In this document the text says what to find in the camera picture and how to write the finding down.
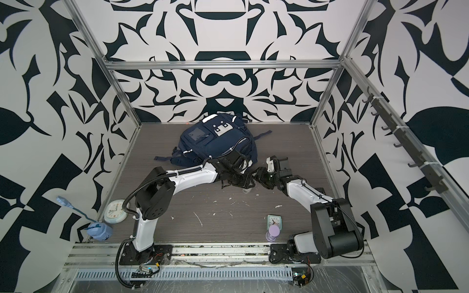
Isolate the navy blue school backpack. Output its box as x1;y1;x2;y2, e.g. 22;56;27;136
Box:
154;113;272;167

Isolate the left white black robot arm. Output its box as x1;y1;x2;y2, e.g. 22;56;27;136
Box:
122;150;254;253

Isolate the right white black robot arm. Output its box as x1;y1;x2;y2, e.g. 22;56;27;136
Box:
254;156;365;260

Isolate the small green square clock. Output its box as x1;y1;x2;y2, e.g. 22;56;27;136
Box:
266;214;282;230

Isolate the black remote control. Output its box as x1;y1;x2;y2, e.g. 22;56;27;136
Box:
316;188;326;199

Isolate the purple cylindrical container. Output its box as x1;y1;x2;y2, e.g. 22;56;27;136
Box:
265;224;280;242

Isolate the small green circuit board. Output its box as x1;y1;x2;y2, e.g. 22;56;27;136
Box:
292;267;315;288

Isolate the round mint alarm clock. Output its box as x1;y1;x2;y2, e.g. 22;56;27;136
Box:
104;200;128;225

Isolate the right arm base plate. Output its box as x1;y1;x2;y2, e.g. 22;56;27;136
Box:
269;244;322;264

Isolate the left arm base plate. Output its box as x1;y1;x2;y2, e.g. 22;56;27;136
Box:
118;244;173;266

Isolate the left black corrugated cable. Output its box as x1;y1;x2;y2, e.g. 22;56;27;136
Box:
114;239;155;289

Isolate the aluminium frame rail base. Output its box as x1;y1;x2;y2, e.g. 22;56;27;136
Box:
53;242;386;293

